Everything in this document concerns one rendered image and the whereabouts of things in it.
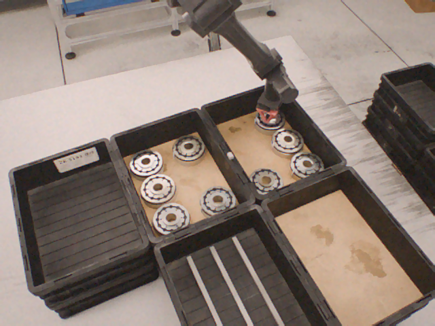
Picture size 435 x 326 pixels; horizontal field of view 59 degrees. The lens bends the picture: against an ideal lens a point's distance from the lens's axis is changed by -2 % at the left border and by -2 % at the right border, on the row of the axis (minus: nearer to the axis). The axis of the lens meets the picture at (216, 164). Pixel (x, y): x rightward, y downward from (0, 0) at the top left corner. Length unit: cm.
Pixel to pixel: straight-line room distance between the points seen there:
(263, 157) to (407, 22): 265
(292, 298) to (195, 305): 25
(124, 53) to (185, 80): 144
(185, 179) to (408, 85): 140
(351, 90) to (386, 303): 197
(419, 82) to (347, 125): 76
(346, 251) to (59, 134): 111
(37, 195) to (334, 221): 89
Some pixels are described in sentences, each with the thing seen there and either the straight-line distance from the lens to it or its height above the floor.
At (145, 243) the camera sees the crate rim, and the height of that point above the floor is 93.
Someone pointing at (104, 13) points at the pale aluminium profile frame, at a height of 29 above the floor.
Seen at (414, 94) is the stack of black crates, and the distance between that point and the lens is 220.
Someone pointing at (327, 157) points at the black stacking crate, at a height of 88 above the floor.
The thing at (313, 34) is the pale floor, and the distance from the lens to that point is 332.
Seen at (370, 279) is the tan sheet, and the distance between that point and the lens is 112.
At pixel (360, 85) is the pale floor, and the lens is 292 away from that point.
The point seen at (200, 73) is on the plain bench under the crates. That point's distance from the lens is 175.
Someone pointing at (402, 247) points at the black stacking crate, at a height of 89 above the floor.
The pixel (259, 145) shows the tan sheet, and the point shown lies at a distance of 129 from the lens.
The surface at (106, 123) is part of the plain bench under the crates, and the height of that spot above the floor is 70.
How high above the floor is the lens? 181
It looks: 53 degrees down
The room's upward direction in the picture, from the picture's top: straight up
